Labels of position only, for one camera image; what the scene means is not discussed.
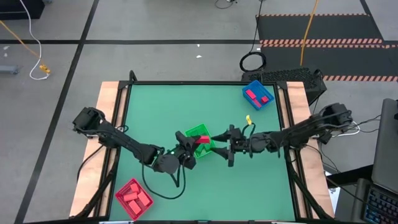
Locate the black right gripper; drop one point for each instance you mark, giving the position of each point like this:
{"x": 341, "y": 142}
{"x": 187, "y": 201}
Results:
{"x": 239, "y": 144}

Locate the red cube block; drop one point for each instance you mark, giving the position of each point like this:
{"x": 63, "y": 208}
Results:
{"x": 265, "y": 99}

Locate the red plastic basket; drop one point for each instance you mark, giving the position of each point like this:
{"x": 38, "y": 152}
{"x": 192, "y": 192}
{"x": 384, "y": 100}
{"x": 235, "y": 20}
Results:
{"x": 121, "y": 196}

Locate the black keyboard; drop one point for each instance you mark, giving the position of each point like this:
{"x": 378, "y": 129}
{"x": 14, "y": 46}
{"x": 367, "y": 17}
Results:
{"x": 381, "y": 207}

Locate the blue plastic basket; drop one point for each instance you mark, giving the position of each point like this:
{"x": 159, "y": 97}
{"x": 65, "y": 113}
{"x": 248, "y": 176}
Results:
{"x": 264, "y": 91}

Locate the black table frame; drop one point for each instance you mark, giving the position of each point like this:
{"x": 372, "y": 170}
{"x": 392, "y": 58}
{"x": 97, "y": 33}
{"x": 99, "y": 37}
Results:
{"x": 202, "y": 82}

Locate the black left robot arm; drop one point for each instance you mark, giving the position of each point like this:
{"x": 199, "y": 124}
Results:
{"x": 124, "y": 143}

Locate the black striped-edge floor mat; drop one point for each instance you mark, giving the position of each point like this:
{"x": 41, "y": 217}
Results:
{"x": 326, "y": 28}

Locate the grey laptop lid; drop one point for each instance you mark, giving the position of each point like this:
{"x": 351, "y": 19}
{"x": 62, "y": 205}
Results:
{"x": 387, "y": 146}

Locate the green plastic basket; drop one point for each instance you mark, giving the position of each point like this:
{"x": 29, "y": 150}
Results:
{"x": 194, "y": 131}

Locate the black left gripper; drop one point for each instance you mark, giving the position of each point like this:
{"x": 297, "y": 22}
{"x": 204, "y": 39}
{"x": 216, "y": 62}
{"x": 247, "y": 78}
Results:
{"x": 184, "y": 149}

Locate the light wooden side board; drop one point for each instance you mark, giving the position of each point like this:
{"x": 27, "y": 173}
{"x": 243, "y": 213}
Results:
{"x": 105, "y": 93}
{"x": 297, "y": 93}

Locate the grey floor object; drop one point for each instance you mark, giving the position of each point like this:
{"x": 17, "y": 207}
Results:
{"x": 7, "y": 70}

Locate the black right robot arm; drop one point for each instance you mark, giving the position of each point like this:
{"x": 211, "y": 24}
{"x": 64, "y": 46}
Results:
{"x": 295, "y": 135}

